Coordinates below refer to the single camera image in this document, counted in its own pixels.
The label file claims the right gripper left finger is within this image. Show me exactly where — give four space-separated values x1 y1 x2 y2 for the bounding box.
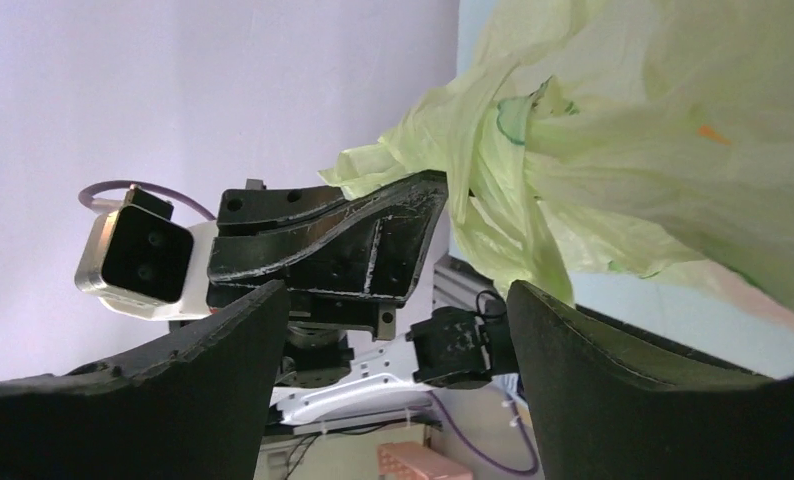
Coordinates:
0 281 289 479

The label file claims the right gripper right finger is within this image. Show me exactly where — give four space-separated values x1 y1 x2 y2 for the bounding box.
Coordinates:
507 281 794 479

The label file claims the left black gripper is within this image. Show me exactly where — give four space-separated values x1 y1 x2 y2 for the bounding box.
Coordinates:
207 171 448 340

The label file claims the pale green plastic bag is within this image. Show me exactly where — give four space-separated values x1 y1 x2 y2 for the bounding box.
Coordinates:
322 1 794 313

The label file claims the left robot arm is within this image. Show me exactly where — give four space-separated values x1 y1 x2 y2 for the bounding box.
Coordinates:
206 171 518 425

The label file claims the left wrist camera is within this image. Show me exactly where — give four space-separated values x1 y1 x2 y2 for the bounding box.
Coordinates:
74 180 218 324

